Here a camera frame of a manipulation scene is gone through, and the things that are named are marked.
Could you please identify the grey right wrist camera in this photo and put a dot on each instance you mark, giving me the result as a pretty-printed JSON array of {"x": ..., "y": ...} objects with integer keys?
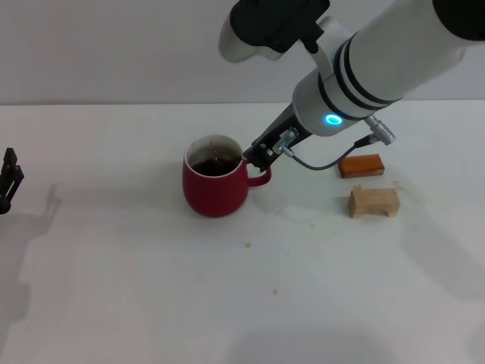
[{"x": 273, "y": 19}]

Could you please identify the red ceramic coffee cup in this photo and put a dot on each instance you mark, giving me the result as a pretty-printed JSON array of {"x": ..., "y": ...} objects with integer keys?
[{"x": 216, "y": 197}]

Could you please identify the orange wooden block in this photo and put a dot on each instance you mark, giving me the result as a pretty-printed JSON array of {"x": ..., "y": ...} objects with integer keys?
[{"x": 360, "y": 166}]

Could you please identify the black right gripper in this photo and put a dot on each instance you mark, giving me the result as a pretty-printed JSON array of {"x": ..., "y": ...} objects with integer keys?
[{"x": 282, "y": 123}]

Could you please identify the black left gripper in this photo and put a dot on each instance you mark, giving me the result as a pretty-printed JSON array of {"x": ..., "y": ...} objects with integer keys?
[{"x": 3, "y": 208}]

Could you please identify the light wooden bridge block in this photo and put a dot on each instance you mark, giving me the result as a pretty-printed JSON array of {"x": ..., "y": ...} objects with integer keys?
[{"x": 373, "y": 198}]

